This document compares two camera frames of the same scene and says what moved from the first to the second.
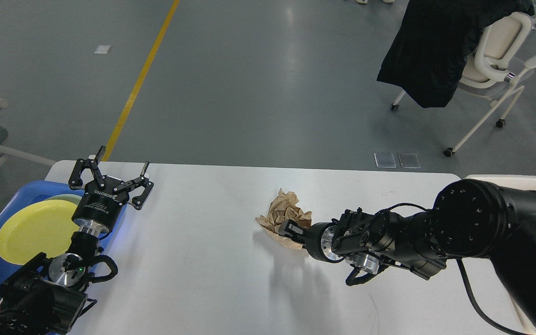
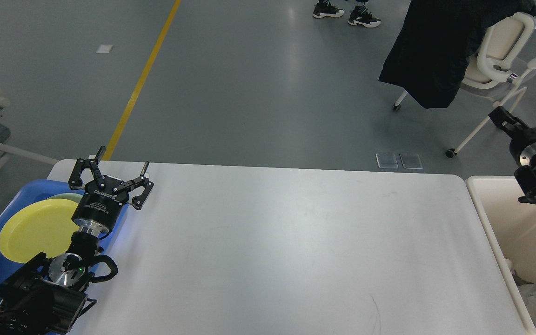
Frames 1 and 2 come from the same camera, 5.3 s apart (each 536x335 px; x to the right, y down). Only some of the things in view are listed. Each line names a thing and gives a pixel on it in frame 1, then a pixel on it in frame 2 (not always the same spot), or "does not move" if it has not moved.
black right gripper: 318,239 to 525,141
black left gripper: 100,208 does not move
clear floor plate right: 409,160 does not move
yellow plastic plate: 45,227 does not move
